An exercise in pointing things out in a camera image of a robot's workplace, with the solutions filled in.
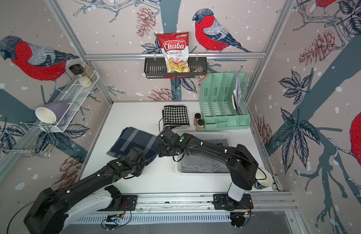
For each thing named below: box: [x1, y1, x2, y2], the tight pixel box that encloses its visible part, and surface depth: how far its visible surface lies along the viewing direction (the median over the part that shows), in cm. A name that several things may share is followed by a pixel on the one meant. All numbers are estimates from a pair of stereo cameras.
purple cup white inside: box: [35, 100, 70, 125], surface depth 63 cm
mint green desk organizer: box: [199, 72, 250, 132], surface depth 106 cm
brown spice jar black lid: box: [193, 112, 201, 127], surface depth 102 cm
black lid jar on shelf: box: [68, 63, 84, 76], surface depth 81 cm
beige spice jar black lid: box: [196, 118, 205, 132], surface depth 97 cm
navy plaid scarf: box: [106, 126, 161, 166], surface depth 97 cm
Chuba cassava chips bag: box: [156, 31, 190, 73], surface depth 84 cm
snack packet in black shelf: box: [193, 66, 210, 83], surface depth 92 cm
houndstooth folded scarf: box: [162, 104, 190, 130], surface depth 108 cm
